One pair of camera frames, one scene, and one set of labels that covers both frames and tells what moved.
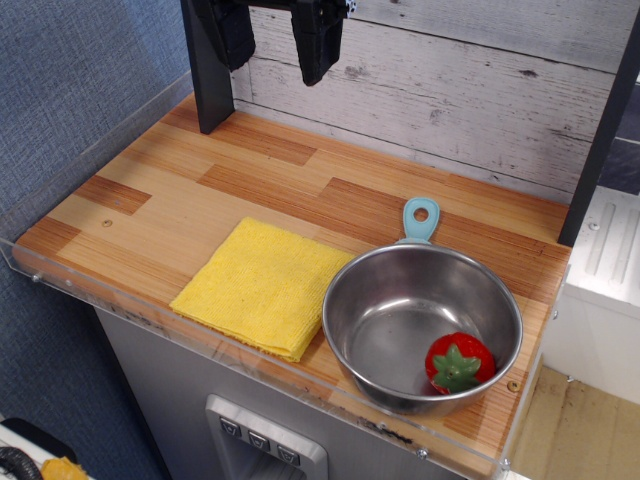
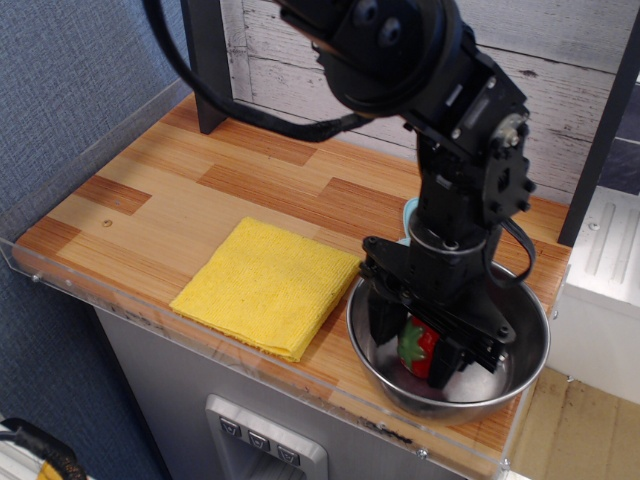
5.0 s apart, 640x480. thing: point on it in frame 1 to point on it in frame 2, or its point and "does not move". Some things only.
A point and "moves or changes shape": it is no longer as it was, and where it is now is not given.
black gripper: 317,30 to 437,280
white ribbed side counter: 594,336 does not move
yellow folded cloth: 267,286 does not move
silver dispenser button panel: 252,446 does not move
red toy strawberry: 457,362 moves or changes shape
